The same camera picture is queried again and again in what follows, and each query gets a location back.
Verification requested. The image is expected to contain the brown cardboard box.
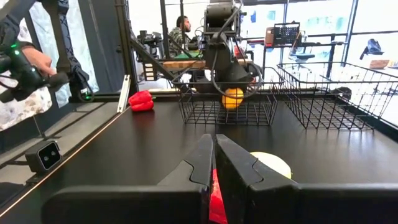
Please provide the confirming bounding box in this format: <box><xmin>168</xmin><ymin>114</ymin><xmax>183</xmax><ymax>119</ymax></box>
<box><xmin>264</xmin><ymin>27</ymin><xmax>275</xmax><ymax>47</ymax></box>

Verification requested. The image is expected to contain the black bag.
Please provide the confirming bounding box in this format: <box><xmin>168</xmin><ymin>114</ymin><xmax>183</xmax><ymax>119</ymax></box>
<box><xmin>359</xmin><ymin>38</ymin><xmax>385</xmax><ymax>60</ymax></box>

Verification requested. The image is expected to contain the yellow bell pepper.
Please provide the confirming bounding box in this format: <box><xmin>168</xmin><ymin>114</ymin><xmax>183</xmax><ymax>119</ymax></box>
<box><xmin>250</xmin><ymin>151</ymin><xmax>293</xmax><ymax>180</ymax></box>

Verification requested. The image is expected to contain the black pegboard crate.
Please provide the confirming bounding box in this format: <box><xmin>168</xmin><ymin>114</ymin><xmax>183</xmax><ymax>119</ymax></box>
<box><xmin>273</xmin><ymin>22</ymin><xmax>301</xmax><ymax>46</ymax></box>

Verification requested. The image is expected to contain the silver metal bar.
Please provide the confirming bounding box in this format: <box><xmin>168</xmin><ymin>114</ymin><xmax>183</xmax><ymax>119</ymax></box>
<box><xmin>116</xmin><ymin>74</ymin><xmax>131</xmax><ymax>113</ymax></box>

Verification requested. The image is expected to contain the blue office chair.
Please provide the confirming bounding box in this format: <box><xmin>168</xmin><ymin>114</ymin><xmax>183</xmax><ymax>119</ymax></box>
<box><xmin>288</xmin><ymin>43</ymin><xmax>315</xmax><ymax>71</ymax></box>

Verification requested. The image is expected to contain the small black depth camera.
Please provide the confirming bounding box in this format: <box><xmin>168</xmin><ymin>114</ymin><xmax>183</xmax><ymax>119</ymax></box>
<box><xmin>24</xmin><ymin>139</ymin><xmax>62</xmax><ymax>175</ymax></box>

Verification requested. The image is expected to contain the black diagonal frame strut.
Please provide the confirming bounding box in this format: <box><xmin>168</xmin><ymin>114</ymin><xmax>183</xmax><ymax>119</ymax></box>
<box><xmin>129</xmin><ymin>30</ymin><xmax>180</xmax><ymax>82</ymax></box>

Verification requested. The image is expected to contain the gold wire basket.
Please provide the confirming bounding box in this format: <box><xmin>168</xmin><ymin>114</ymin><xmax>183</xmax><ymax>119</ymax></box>
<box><xmin>275</xmin><ymin>61</ymin><xmax>398</xmax><ymax>131</ymax></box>

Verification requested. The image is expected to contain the red bell pepper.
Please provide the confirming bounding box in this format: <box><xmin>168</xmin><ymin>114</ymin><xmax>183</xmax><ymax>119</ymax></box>
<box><xmin>127</xmin><ymin>90</ymin><xmax>155</xmax><ymax>112</ymax></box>
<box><xmin>208</xmin><ymin>167</ymin><xmax>228</xmax><ymax>224</ymax></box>

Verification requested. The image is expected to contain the black frame post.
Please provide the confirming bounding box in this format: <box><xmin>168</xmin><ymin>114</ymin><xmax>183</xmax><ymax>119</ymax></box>
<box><xmin>114</xmin><ymin>0</ymin><xmax>140</xmax><ymax>96</ymax></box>

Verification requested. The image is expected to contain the yellow-orange citrus fruit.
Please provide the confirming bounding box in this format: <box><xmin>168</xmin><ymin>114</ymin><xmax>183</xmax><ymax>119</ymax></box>
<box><xmin>221</xmin><ymin>87</ymin><xmax>245</xmax><ymax>111</ymax></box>

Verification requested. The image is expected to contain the wooden background table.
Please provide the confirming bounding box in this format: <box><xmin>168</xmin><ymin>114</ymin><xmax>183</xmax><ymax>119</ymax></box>
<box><xmin>162</xmin><ymin>58</ymin><xmax>253</xmax><ymax>72</ymax></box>

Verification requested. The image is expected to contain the wooden box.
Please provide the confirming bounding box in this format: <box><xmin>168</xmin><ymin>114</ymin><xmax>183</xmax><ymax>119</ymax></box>
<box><xmin>369</xmin><ymin>58</ymin><xmax>391</xmax><ymax>70</ymax></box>

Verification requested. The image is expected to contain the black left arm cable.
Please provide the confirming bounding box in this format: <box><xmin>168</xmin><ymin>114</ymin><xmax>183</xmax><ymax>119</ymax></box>
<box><xmin>210</xmin><ymin>40</ymin><xmax>264</xmax><ymax>100</ymax></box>

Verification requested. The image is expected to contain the black handheld control device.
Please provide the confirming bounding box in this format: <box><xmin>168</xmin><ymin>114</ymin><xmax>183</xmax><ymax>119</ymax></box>
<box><xmin>0</xmin><ymin>42</ymin><xmax>71</xmax><ymax>103</ymax></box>

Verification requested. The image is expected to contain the person's hand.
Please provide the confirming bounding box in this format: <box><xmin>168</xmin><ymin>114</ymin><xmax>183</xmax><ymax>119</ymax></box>
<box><xmin>21</xmin><ymin>46</ymin><xmax>57</xmax><ymax>77</ymax></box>

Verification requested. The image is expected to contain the black metal desk frame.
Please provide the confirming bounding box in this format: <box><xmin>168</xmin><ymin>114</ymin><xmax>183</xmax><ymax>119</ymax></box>
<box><xmin>245</xmin><ymin>32</ymin><xmax>348</xmax><ymax>80</ymax></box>

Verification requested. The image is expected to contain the black wire basket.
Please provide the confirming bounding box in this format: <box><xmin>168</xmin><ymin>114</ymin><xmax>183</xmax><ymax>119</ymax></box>
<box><xmin>172</xmin><ymin>67</ymin><xmax>280</xmax><ymax>127</ymax></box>

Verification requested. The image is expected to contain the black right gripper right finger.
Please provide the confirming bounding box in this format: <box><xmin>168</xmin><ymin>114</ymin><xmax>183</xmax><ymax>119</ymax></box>
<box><xmin>215</xmin><ymin>133</ymin><xmax>398</xmax><ymax>224</ymax></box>

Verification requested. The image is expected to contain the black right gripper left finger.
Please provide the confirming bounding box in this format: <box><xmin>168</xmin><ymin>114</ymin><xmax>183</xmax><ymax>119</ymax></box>
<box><xmin>42</xmin><ymin>133</ymin><xmax>215</xmax><ymax>224</ymax></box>

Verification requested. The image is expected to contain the person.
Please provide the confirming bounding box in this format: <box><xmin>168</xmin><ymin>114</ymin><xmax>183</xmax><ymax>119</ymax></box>
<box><xmin>0</xmin><ymin>0</ymin><xmax>53</xmax><ymax>131</ymax></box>
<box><xmin>169</xmin><ymin>15</ymin><xmax>193</xmax><ymax>58</ymax></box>

